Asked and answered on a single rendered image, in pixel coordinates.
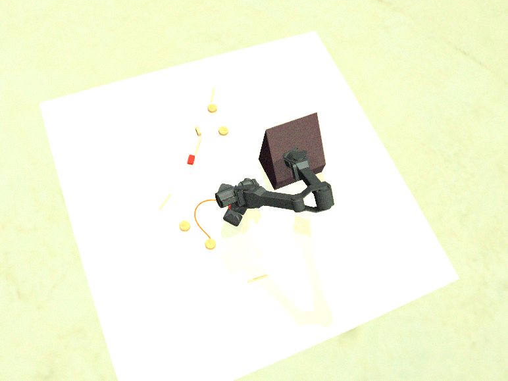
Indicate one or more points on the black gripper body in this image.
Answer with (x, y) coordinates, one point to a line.
(232, 216)

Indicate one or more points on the tan round wooden disc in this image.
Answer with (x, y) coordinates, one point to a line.
(211, 107)
(223, 130)
(184, 226)

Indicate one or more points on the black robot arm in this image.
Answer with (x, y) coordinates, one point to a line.
(256, 196)

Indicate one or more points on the round wooden button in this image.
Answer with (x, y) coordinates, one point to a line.
(210, 244)

